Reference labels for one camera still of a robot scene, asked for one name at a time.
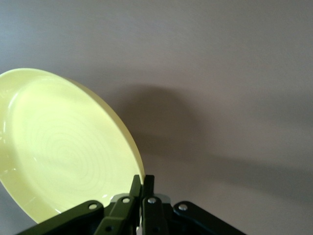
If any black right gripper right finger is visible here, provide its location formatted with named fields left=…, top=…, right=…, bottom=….
left=141, top=175, right=245, bottom=235

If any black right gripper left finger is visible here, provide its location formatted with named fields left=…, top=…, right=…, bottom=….
left=22, top=175, right=143, bottom=235

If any yellow round plate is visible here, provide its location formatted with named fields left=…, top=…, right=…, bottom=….
left=0, top=68, right=145, bottom=225

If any brown table cover sheet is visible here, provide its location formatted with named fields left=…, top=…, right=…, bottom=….
left=0, top=0, right=313, bottom=235

